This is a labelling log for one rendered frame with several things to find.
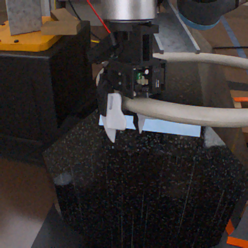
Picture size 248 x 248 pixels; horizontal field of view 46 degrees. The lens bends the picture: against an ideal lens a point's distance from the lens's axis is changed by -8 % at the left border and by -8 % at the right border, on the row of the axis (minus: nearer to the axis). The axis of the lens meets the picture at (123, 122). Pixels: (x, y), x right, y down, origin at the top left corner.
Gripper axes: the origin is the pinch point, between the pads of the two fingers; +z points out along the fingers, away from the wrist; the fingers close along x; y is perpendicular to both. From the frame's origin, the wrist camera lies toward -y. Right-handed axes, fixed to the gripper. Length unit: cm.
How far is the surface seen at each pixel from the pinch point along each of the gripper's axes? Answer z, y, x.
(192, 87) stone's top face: 8, -26, 48
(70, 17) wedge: -11, -127, 53
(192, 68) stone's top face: 4, -36, 59
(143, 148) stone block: 19.4, -19.6, 20.9
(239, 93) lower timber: 53, -89, 183
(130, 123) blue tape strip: 13.5, -25.5, 20.6
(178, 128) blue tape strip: 14.1, -15.1, 30.5
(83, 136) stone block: 19.1, -36.9, 10.6
